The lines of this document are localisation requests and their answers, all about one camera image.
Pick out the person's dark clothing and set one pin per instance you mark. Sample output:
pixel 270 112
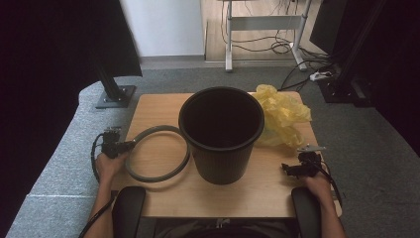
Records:
pixel 198 228

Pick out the black curtain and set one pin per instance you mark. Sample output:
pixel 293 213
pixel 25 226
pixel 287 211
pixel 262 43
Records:
pixel 49 66

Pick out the yellow trash bag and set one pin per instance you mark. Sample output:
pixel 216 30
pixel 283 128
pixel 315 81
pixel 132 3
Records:
pixel 280 115

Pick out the black right chair armrest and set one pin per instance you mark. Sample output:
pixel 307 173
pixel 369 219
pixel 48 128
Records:
pixel 305 211

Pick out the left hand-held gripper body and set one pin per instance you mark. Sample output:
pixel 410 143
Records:
pixel 111 145

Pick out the black stand with dark base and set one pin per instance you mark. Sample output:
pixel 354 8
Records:
pixel 343 89

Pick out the black chair armrest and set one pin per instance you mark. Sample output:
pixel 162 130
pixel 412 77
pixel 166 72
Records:
pixel 305 211
pixel 128 211

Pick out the white power strip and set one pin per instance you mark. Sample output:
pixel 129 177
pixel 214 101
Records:
pixel 319 76

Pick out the dark monitor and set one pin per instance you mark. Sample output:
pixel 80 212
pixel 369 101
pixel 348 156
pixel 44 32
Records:
pixel 327 26

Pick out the white desk frame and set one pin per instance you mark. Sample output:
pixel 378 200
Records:
pixel 264 23

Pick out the black stand with base plate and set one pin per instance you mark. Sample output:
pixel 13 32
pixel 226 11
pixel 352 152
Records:
pixel 114 94

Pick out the person's left hand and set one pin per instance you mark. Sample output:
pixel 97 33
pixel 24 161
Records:
pixel 107 168

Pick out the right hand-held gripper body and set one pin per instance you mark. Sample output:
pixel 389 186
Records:
pixel 310 163

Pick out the black left chair armrest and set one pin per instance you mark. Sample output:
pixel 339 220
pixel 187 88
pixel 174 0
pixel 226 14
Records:
pixel 128 211

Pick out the black trash bin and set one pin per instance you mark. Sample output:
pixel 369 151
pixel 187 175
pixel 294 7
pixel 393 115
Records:
pixel 218 165

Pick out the person's right hand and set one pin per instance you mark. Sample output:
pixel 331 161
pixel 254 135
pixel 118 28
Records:
pixel 318 186

